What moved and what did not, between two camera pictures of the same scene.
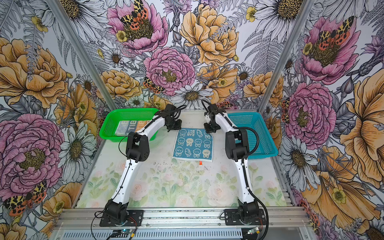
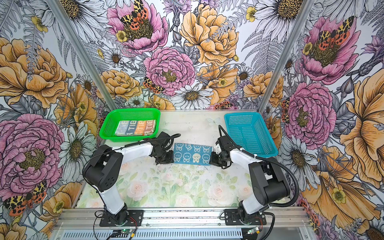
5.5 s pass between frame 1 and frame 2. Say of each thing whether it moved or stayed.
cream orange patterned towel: stayed
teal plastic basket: stayed
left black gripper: moved
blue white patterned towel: moved
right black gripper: moved
